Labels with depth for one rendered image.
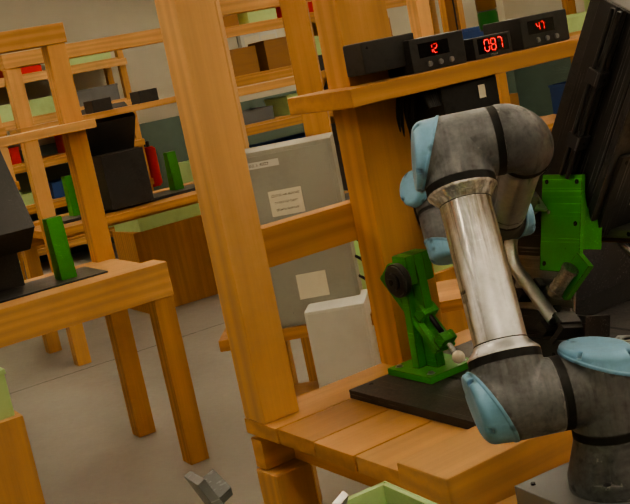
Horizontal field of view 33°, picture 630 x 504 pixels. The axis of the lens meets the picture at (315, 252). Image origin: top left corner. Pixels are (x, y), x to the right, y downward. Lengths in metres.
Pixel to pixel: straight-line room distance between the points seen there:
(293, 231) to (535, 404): 0.94
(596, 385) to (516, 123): 0.43
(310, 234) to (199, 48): 0.51
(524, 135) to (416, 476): 0.61
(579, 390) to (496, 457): 0.30
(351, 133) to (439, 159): 0.73
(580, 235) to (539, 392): 0.74
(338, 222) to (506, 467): 0.82
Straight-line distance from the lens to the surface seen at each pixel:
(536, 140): 1.78
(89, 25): 12.50
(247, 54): 9.84
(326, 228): 2.47
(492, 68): 2.51
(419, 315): 2.33
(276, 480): 2.37
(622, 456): 1.71
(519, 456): 1.94
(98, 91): 11.77
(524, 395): 1.64
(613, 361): 1.66
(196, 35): 2.22
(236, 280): 2.25
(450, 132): 1.74
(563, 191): 2.36
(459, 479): 1.85
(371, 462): 2.02
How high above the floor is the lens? 1.62
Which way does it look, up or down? 10 degrees down
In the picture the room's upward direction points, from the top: 11 degrees counter-clockwise
